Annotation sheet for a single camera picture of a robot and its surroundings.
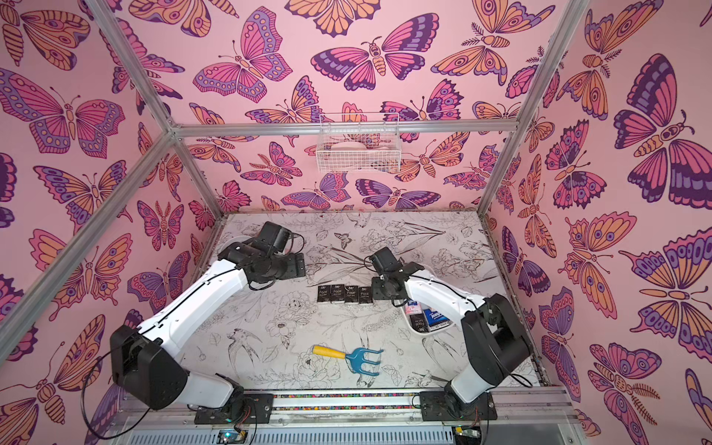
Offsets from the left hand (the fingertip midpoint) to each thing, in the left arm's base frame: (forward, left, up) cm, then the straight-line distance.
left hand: (296, 266), depth 83 cm
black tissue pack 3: (-2, -21, -14) cm, 25 cm away
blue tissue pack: (-10, -43, -15) cm, 47 cm away
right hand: (-3, -24, -10) cm, 26 cm away
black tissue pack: (0, -11, -15) cm, 19 cm away
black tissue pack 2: (0, -16, -16) cm, 22 cm away
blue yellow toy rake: (-21, -17, -18) cm, 33 cm away
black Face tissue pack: (-1, -6, -15) cm, 17 cm away
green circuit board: (-40, +14, -18) cm, 46 cm away
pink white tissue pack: (-7, -36, -14) cm, 39 cm away
